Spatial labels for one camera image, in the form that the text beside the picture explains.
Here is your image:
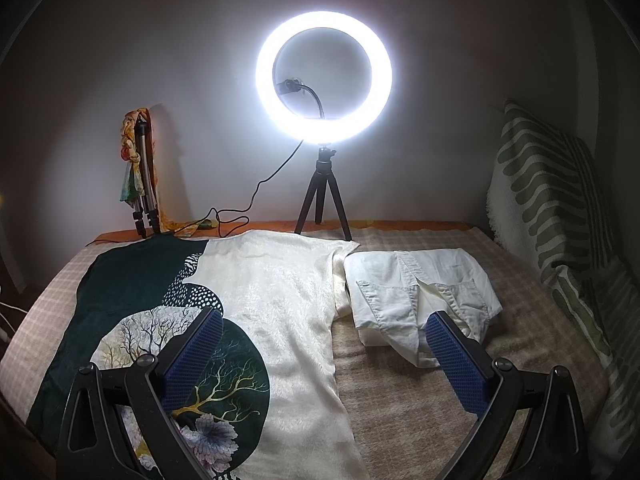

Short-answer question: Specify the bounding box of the cream and green printed shirt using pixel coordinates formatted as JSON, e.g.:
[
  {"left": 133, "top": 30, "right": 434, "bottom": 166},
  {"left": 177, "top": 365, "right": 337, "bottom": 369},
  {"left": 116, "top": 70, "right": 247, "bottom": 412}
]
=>
[{"left": 27, "top": 231, "right": 367, "bottom": 479}]

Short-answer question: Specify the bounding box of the beige plaid blanket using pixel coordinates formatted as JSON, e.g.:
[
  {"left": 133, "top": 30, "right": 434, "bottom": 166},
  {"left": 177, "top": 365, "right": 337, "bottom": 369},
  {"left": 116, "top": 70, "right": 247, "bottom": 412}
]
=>
[{"left": 1, "top": 229, "right": 606, "bottom": 479}]

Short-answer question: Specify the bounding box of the folded white shirt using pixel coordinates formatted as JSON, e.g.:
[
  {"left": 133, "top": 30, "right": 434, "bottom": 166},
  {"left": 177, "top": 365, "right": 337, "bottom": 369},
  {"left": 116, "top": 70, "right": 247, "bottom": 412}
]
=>
[{"left": 344, "top": 248, "right": 502, "bottom": 368}]

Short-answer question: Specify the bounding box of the folded silver tripod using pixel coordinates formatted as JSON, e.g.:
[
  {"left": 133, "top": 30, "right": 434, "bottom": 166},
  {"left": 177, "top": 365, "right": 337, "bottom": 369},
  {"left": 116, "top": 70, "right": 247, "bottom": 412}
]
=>
[{"left": 132, "top": 113, "right": 160, "bottom": 238}]

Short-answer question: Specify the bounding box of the orange floral scarf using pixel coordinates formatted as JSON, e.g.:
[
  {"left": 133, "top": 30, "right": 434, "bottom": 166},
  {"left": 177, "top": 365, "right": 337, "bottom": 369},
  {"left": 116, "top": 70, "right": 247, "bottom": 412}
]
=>
[{"left": 119, "top": 104, "right": 198, "bottom": 235}]

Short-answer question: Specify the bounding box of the green striped white pillow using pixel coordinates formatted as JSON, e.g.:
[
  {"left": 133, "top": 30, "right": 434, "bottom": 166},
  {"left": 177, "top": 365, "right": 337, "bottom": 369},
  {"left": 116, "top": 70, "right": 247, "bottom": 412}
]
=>
[{"left": 487, "top": 100, "right": 639, "bottom": 474}]

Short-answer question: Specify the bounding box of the black mini tripod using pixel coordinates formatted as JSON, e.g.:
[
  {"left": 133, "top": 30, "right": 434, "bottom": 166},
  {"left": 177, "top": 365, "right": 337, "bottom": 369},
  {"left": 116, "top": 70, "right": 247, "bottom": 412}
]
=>
[{"left": 294, "top": 146, "right": 352, "bottom": 242}]

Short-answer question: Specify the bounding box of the white ring light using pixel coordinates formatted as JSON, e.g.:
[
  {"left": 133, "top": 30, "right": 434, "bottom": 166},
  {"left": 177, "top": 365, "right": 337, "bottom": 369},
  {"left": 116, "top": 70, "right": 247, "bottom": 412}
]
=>
[{"left": 254, "top": 11, "right": 393, "bottom": 145}]

